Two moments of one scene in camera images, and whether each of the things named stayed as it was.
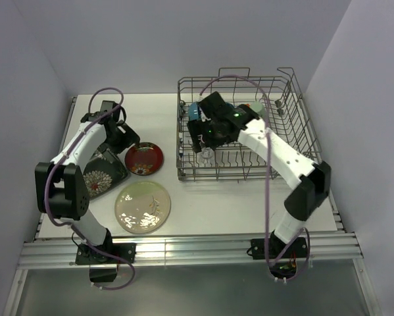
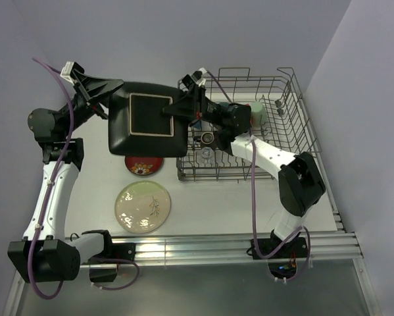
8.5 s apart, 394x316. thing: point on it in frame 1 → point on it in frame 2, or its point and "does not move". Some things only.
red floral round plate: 146,160 does not move
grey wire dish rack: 277,100 does not move
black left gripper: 128,137 → 91,87
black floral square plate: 100,174 → 138,126
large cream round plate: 143,207 does not move
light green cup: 258,108 does not move
